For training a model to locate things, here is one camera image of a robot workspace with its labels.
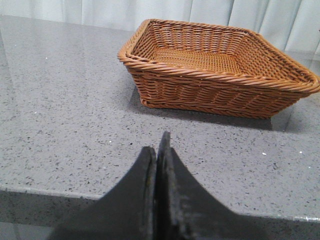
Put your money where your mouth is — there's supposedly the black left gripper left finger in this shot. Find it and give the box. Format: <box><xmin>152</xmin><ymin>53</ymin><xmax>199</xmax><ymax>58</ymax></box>
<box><xmin>49</xmin><ymin>147</ymin><xmax>157</xmax><ymax>240</ymax></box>

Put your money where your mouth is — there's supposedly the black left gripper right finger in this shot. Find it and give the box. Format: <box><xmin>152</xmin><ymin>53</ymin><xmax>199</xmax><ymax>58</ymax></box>
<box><xmin>157</xmin><ymin>131</ymin><xmax>294</xmax><ymax>240</ymax></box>

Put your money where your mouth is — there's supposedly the brown wicker basket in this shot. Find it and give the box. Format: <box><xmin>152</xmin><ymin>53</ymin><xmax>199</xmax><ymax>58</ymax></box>
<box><xmin>117</xmin><ymin>19</ymin><xmax>320</xmax><ymax>119</ymax></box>

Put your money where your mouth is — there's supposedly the white curtain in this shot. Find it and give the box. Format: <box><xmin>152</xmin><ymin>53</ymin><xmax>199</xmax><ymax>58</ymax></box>
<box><xmin>0</xmin><ymin>0</ymin><xmax>320</xmax><ymax>57</ymax></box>

